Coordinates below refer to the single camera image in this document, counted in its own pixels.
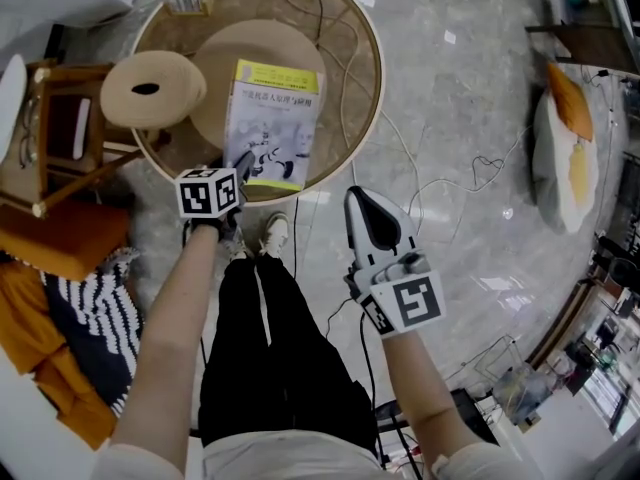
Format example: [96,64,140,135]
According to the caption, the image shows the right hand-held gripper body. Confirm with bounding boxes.
[343,247,448,338]

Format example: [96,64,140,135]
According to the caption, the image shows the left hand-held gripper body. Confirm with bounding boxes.
[174,153,251,242]

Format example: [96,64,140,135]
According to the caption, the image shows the yellow and white book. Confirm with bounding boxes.
[222,58,326,190]

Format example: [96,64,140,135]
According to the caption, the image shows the beige round seat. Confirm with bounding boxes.
[191,18,329,155]

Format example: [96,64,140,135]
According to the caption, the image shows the person's left forearm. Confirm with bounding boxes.
[106,216,227,470]

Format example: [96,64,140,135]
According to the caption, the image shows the person's right forearm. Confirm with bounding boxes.
[381,326,477,465]

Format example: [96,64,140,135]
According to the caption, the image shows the white-edged dark book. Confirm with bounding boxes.
[71,96,93,162]

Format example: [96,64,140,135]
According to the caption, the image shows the orange seat cushion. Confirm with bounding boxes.
[0,199,133,283]

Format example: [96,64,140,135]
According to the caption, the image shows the person's left shoe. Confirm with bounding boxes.
[218,216,253,263]

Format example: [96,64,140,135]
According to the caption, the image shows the person's shoe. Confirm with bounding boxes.
[257,210,292,260]
[218,216,253,263]

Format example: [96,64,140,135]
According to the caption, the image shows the person's right shoe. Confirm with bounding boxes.
[257,210,292,260]

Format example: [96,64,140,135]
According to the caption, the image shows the beige woven pouf with hole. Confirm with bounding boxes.
[99,49,208,131]

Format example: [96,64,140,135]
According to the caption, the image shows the black flat box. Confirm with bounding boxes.
[448,386,502,450]

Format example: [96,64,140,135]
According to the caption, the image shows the round brown cream-rimmed rug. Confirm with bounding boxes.
[130,0,385,203]

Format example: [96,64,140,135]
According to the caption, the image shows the wooden side table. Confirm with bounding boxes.
[0,59,147,220]

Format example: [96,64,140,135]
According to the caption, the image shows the person's black trousers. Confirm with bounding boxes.
[197,252,380,458]

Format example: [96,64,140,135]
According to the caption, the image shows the white pillow with yellow patch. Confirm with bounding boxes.
[530,91,602,235]

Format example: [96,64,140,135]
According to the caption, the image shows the black and white striped blanket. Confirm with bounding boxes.
[41,246,147,418]

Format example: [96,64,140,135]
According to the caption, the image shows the eyeglasses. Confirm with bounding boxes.
[18,94,42,170]

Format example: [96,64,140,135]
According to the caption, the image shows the cluttered shelf unit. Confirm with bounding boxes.
[528,266,640,440]

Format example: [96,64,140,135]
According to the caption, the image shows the person's white shirt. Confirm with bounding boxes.
[91,433,544,480]

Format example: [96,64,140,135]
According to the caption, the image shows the white cap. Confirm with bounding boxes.
[0,53,29,165]

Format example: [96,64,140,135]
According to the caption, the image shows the orange blanket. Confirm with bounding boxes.
[0,261,120,453]

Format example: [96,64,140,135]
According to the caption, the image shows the orange pillow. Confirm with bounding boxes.
[543,61,596,143]

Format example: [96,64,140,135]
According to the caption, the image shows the dark wooden furniture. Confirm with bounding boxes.
[523,21,640,75]

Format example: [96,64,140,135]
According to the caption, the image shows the thin black cable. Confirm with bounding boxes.
[471,154,507,185]

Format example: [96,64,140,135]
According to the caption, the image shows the clear plastic bag with wires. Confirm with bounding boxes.
[491,361,552,425]

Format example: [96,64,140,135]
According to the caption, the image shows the black power cable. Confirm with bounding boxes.
[312,0,326,49]

